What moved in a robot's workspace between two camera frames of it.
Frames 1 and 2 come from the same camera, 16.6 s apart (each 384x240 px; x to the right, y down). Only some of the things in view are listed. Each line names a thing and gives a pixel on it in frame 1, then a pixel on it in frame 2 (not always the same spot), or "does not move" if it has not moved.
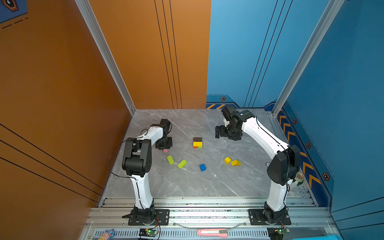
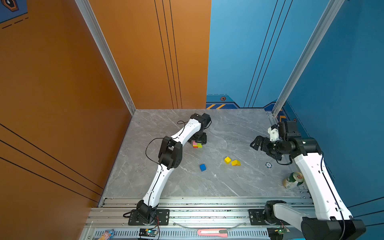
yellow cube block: (227, 160) does not move
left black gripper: (168, 146) → (203, 140)
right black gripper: (234, 137) → (263, 147)
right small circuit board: (282, 231) does not move
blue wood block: (202, 167) does not move
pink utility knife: (219, 233) does not move
